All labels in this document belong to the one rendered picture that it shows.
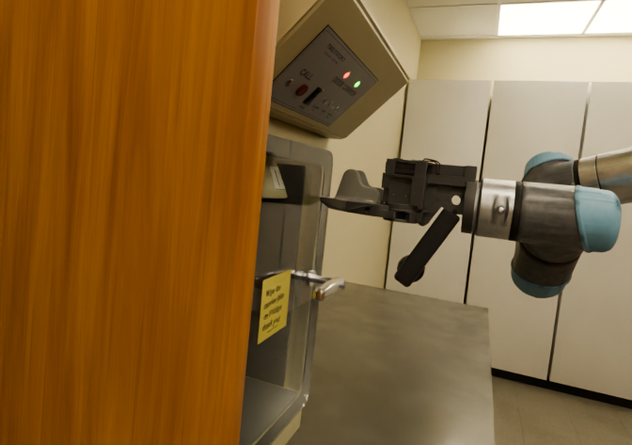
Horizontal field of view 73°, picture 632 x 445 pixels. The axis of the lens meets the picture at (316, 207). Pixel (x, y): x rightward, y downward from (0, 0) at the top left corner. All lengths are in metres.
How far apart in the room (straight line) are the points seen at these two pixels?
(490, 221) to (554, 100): 2.99
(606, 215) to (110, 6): 0.52
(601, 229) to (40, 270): 0.55
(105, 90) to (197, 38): 0.08
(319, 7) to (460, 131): 3.12
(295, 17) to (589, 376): 3.51
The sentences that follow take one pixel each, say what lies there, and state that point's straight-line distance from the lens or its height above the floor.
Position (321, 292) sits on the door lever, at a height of 1.21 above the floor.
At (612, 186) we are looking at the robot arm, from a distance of 0.70.
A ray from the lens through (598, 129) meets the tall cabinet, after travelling 3.53.
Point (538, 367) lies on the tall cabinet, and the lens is 3.66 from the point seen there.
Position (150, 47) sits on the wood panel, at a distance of 0.34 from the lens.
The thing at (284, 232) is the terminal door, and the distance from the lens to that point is 0.53.
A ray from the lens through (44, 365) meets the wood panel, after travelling 0.42.
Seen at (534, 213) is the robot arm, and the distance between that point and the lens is 0.56.
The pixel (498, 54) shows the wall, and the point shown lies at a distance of 4.05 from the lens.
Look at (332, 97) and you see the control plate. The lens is 0.51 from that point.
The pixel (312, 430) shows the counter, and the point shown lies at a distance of 0.79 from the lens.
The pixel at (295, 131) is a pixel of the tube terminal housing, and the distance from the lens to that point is 0.56.
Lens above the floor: 1.35
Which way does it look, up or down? 4 degrees down
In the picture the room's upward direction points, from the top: 6 degrees clockwise
